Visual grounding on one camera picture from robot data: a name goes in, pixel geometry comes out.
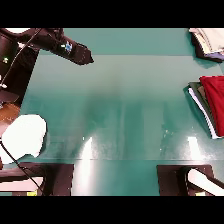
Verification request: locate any red T-shirt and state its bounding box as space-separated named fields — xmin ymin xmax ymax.
xmin=199 ymin=75 xmax=224 ymax=138

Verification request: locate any dark green garment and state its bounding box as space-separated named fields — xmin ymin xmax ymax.
xmin=182 ymin=81 xmax=224 ymax=137

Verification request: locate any white garment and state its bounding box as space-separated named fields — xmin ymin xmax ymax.
xmin=187 ymin=87 xmax=224 ymax=140

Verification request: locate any brown garment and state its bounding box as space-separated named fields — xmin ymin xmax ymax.
xmin=196 ymin=85 xmax=207 ymax=102

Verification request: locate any black cable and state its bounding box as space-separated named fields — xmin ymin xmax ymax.
xmin=0 ymin=139 xmax=45 ymax=197
xmin=0 ymin=28 xmax=44 ymax=84

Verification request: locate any cream garment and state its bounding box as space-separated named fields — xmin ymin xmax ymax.
xmin=188 ymin=28 xmax=224 ymax=55

